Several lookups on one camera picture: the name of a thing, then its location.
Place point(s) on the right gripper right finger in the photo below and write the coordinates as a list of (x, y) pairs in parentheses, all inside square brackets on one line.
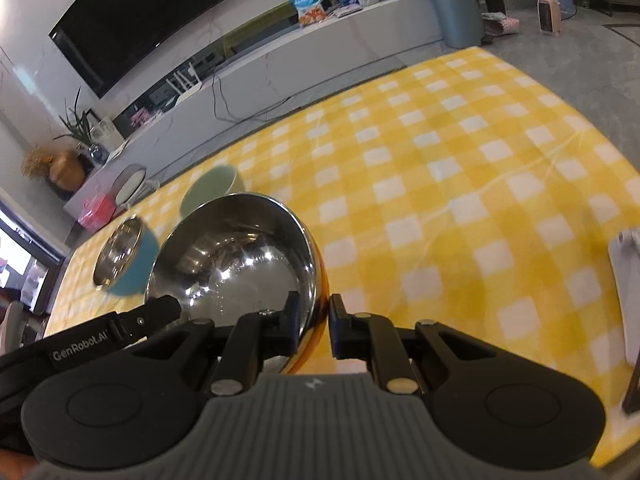
[(375, 340)]

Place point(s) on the blue glass vase plant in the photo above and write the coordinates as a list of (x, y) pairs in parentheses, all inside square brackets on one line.
[(78, 128)]

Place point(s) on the orange steel bowl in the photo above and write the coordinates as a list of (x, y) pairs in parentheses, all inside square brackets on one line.
[(244, 253)]

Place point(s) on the black curved television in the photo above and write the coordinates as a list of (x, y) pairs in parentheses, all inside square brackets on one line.
[(104, 39)]

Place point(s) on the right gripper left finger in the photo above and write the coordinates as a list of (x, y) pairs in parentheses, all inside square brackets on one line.
[(256, 337)]

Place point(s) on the pink plastic box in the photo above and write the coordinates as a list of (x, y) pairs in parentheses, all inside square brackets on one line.
[(97, 212)]

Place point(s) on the white phone stand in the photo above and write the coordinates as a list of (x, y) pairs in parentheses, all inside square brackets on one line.
[(623, 252)]

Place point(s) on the brown ceramic vase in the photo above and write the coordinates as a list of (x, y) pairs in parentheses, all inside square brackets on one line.
[(66, 171)]

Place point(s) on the white wifi router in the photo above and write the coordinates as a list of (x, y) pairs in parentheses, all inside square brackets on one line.
[(185, 84)]

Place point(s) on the smartphone on stand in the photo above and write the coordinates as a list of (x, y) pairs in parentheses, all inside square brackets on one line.
[(631, 400)]

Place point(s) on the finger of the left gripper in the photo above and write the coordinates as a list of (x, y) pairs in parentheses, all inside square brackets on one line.
[(146, 320)]

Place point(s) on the white tv console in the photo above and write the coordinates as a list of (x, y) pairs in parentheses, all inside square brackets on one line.
[(291, 72)]

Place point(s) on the green ceramic bowl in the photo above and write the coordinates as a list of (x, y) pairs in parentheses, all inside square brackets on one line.
[(216, 182)]

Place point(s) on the blue snack bag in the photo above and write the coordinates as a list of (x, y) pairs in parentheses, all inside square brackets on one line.
[(309, 12)]

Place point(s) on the pink small heater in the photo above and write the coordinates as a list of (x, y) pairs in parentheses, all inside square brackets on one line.
[(549, 16)]

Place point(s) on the grey blue trash bin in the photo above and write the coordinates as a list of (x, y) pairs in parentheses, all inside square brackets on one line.
[(461, 22)]

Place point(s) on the yellow checkered tablecloth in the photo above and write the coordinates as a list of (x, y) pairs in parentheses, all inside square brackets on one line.
[(462, 190)]

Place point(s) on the blue steel bowl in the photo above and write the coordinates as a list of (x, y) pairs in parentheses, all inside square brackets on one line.
[(125, 261)]

